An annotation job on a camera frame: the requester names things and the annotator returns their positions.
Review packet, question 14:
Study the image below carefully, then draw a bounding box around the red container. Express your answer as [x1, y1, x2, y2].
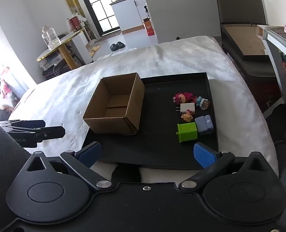
[68, 16, 84, 33]

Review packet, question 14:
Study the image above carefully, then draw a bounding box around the brown cardboard box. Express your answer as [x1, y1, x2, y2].
[82, 72, 145, 136]

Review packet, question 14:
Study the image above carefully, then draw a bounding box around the black-framed glass door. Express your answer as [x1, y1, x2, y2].
[75, 0, 122, 34]

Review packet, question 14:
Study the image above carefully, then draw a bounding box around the pile of clothes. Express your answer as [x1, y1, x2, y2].
[0, 65, 21, 112]

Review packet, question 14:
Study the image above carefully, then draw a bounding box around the white charger plug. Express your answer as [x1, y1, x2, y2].
[176, 103, 196, 114]

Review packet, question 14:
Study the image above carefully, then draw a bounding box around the white cabinet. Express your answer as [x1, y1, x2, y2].
[111, 0, 146, 31]

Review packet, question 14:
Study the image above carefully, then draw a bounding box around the person's left forearm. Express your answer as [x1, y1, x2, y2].
[0, 116, 33, 189]

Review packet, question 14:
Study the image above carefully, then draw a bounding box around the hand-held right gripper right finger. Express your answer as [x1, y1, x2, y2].
[179, 143, 275, 191]

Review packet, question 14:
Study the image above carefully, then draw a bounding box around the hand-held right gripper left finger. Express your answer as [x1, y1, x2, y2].
[19, 142, 112, 190]

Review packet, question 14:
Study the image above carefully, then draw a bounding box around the round gold-edged table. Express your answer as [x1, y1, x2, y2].
[36, 28, 86, 70]

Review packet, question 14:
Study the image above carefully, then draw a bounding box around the white fluffy blanket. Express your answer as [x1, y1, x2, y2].
[9, 36, 279, 182]

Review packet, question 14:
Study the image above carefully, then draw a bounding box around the pink-haired doll figure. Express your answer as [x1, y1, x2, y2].
[172, 92, 198, 104]

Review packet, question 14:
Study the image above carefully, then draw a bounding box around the green toy block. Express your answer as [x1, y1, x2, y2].
[176, 122, 198, 143]

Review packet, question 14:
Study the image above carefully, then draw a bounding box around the clear glass jar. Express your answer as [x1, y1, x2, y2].
[41, 26, 59, 51]

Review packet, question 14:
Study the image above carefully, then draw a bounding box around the small mouse figure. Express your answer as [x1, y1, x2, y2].
[180, 109, 194, 123]

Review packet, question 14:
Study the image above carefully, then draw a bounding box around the red and white box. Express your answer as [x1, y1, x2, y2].
[143, 19, 156, 37]

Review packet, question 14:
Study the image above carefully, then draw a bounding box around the small blue-haired doll figure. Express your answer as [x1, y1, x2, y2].
[196, 96, 211, 109]

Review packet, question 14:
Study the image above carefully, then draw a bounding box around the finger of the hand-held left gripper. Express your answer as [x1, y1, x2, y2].
[6, 126, 66, 142]
[0, 119, 46, 129]

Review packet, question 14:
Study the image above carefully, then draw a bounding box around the white metal rack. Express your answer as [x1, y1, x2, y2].
[257, 25, 286, 119]

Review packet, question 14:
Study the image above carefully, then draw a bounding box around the dark brown lounge chair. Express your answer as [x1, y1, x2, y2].
[214, 0, 282, 97]

